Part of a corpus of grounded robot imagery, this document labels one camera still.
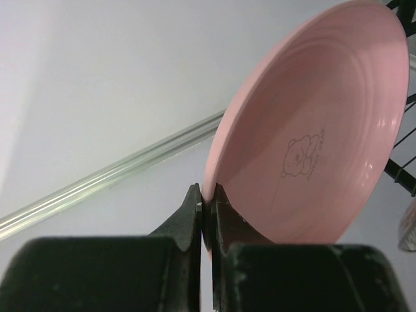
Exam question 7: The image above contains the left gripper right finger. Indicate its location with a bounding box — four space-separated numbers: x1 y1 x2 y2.
209 184 270 311

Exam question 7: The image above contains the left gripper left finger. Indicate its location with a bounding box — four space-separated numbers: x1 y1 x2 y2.
149 183 202 311

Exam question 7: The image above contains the pink plate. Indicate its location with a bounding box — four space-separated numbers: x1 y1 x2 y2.
201 1 410 244

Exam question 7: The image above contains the black wire dish rack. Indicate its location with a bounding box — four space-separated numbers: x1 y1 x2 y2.
384 1 415 197

